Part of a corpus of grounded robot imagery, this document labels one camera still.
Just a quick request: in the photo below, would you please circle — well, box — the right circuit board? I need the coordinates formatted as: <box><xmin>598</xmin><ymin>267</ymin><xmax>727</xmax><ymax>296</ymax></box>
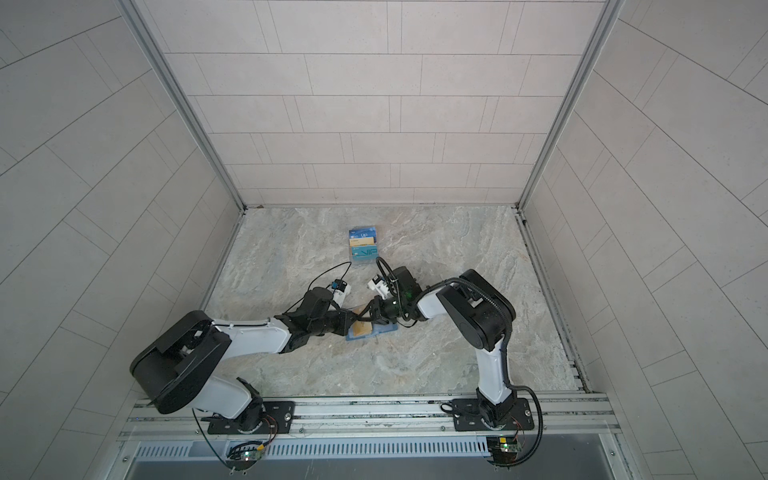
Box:
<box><xmin>486</xmin><ymin>436</ymin><xmax>521</xmax><ymax>467</ymax></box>

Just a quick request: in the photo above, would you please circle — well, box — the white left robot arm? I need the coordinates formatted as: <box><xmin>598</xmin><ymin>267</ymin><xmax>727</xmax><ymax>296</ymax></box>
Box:
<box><xmin>129</xmin><ymin>281</ymin><xmax>353</xmax><ymax>419</ymax></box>

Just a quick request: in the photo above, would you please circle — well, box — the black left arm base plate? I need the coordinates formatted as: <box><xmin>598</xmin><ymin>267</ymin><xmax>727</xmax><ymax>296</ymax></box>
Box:
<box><xmin>202</xmin><ymin>401</ymin><xmax>296</xmax><ymax>435</ymax></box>

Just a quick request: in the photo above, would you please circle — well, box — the dark blue VIP card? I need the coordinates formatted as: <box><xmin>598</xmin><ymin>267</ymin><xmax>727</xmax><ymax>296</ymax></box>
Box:
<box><xmin>349</xmin><ymin>226</ymin><xmax>377</xmax><ymax>239</ymax></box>

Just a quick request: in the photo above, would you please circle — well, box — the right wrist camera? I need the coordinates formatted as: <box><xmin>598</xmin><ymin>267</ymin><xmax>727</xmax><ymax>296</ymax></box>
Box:
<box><xmin>367</xmin><ymin>275</ymin><xmax>392</xmax><ymax>299</ymax></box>

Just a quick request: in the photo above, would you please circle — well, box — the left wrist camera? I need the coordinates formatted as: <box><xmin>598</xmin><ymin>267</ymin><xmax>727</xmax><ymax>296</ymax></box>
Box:
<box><xmin>329</xmin><ymin>279</ymin><xmax>350</xmax><ymax>309</ymax></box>

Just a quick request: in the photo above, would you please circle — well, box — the blue-grey card holder wallet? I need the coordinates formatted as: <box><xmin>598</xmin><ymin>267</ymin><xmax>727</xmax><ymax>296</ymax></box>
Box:
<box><xmin>346</xmin><ymin>323</ymin><xmax>398</xmax><ymax>341</ymax></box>

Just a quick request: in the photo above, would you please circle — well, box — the white vent grille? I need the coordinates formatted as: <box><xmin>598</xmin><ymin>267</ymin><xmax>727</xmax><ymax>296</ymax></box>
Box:
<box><xmin>134</xmin><ymin>436</ymin><xmax>490</xmax><ymax>461</ymax></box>

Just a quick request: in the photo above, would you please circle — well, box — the aluminium corner post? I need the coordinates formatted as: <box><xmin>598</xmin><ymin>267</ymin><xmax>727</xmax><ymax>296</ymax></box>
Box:
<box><xmin>517</xmin><ymin>0</ymin><xmax>624</xmax><ymax>214</ymax></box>
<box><xmin>115</xmin><ymin>0</ymin><xmax>247</xmax><ymax>214</ymax></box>

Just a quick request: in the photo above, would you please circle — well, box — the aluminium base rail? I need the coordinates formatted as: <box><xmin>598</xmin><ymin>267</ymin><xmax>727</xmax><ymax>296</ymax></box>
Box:
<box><xmin>119</xmin><ymin>392</ymin><xmax>619</xmax><ymax>442</ymax></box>

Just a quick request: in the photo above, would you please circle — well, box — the thin black camera cable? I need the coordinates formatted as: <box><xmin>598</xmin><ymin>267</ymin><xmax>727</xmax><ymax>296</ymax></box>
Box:
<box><xmin>281</xmin><ymin>260</ymin><xmax>353</xmax><ymax>316</ymax></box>

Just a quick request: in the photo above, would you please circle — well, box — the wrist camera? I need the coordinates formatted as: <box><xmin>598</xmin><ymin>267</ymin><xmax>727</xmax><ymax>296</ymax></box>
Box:
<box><xmin>329</xmin><ymin>279</ymin><xmax>350</xmax><ymax>309</ymax></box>
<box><xmin>367</xmin><ymin>275</ymin><xmax>392</xmax><ymax>299</ymax></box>

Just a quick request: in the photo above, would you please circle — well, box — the left circuit board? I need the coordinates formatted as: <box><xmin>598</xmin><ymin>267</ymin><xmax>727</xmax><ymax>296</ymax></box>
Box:
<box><xmin>226</xmin><ymin>441</ymin><xmax>266</xmax><ymax>472</ymax></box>

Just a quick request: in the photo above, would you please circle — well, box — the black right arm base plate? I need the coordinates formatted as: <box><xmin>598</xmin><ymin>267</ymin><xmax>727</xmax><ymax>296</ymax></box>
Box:
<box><xmin>441</xmin><ymin>397</ymin><xmax>535</xmax><ymax>432</ymax></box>

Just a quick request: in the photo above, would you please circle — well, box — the left aluminium corner post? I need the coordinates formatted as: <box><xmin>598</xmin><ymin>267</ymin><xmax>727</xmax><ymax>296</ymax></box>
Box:
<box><xmin>115</xmin><ymin>0</ymin><xmax>247</xmax><ymax>214</ymax></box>

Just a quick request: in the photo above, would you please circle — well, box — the teal VIP card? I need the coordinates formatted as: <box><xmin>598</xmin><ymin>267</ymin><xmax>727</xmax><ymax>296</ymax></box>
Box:
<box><xmin>351</xmin><ymin>245</ymin><xmax>379</xmax><ymax>263</ymax></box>

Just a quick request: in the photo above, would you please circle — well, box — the black corrugated cable conduit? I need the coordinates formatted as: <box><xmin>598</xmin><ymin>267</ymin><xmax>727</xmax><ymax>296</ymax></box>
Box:
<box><xmin>374</xmin><ymin>256</ymin><xmax>517</xmax><ymax>391</ymax></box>

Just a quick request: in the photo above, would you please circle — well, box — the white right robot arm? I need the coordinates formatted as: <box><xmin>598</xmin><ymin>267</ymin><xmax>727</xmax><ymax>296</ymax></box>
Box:
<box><xmin>361</xmin><ymin>267</ymin><xmax>517</xmax><ymax>428</ymax></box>

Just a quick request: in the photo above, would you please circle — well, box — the circuit board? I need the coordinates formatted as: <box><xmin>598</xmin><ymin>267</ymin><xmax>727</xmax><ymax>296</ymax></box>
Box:
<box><xmin>486</xmin><ymin>436</ymin><xmax>521</xmax><ymax>467</ymax></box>
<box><xmin>226</xmin><ymin>441</ymin><xmax>266</xmax><ymax>472</ymax></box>

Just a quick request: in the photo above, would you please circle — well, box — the right aluminium corner post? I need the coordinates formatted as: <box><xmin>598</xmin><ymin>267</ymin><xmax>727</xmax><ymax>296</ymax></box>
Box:
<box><xmin>517</xmin><ymin>0</ymin><xmax>624</xmax><ymax>214</ymax></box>

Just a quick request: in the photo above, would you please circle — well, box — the gold VIP card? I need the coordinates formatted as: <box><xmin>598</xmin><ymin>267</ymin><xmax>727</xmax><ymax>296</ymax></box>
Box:
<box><xmin>349</xmin><ymin>305</ymin><xmax>373</xmax><ymax>338</ymax></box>

